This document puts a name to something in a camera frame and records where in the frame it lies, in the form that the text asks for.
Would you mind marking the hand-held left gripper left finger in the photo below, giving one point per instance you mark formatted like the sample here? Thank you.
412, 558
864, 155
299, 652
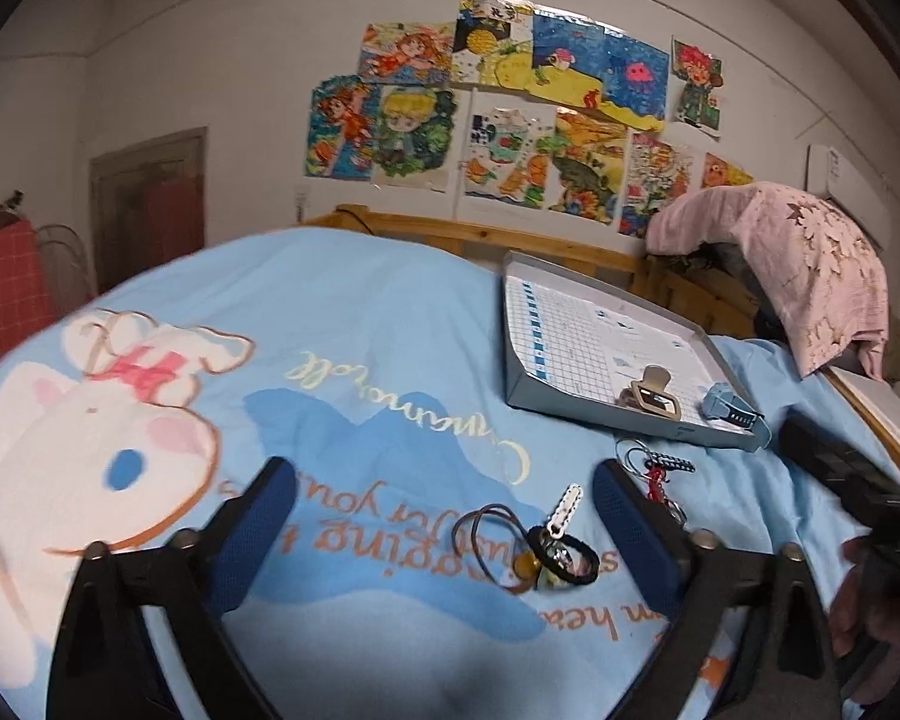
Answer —
259, 532

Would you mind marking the group of colourful wall drawings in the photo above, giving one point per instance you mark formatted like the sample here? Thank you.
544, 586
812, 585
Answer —
510, 127

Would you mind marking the black studded hair clip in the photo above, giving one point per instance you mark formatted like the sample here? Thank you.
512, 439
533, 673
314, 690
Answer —
671, 463

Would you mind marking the person's right hand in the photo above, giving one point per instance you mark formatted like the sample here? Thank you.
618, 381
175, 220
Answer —
870, 626

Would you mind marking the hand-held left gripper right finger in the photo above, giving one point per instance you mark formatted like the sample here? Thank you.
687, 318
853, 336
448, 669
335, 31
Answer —
634, 540

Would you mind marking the pink embroidered cloth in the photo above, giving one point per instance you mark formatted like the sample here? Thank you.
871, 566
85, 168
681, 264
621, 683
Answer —
810, 255

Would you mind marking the grey cardboard tray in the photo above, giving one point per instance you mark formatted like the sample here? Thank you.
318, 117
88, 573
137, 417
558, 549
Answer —
570, 330

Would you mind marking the red checked cloth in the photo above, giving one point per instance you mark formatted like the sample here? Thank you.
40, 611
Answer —
0, 292

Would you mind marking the key rings with red charm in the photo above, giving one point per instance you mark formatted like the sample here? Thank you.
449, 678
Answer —
654, 481

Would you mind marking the white air conditioner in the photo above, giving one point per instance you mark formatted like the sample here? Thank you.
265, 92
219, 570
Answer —
855, 187

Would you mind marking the beige hair claw clip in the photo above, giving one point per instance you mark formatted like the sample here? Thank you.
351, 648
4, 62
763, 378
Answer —
656, 403

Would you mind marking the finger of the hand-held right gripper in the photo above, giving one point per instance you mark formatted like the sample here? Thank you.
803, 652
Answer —
832, 465

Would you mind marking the wooden headboard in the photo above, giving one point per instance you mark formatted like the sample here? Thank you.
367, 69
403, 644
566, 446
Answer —
457, 234

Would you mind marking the white hair clip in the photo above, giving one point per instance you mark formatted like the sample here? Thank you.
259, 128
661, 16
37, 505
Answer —
564, 508

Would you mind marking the blue smartwatch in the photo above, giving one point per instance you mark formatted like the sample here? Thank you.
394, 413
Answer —
724, 405

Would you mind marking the grey door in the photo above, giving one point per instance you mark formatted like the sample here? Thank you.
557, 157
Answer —
150, 210

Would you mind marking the light blue printed blanket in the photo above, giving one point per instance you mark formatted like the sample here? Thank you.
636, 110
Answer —
390, 315

